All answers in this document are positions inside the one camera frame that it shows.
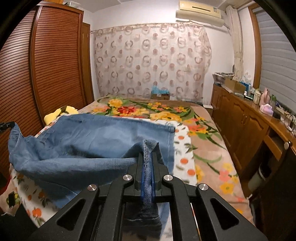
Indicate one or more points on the brown louvered wardrobe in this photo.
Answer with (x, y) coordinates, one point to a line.
(45, 64)

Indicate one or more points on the grey window roller blind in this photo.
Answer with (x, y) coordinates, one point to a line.
(277, 61)

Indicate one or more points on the stack of papers basket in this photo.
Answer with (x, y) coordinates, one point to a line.
(220, 77)

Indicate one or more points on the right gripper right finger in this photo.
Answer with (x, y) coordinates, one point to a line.
(198, 212)

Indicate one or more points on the floral brown blanket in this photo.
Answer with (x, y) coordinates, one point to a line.
(201, 155)

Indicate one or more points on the orange print white bedsheet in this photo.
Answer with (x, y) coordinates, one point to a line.
(22, 190)

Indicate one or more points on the blue denim pants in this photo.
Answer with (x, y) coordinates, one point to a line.
(83, 149)

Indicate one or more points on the yellow pikachu plush toy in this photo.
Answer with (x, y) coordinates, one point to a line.
(59, 112)

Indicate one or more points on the beige tied side curtain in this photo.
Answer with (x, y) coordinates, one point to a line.
(237, 41)

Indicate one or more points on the brown wooden sideboard cabinet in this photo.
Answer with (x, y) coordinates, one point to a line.
(253, 139)

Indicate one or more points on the circle pattern sheer curtain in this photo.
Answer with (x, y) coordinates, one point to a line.
(130, 60)

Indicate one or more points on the brown cardboard box on cabinet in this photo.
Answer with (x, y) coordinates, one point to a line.
(234, 86)

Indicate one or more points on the pink bottle on cabinet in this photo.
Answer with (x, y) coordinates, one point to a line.
(265, 97)

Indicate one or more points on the white wall air conditioner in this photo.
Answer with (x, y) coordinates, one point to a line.
(193, 11)

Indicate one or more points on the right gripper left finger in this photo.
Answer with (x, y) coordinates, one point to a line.
(96, 213)

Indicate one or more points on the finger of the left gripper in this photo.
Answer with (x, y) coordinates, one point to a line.
(6, 126)

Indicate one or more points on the pink tissue pack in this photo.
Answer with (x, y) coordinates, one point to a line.
(267, 109)

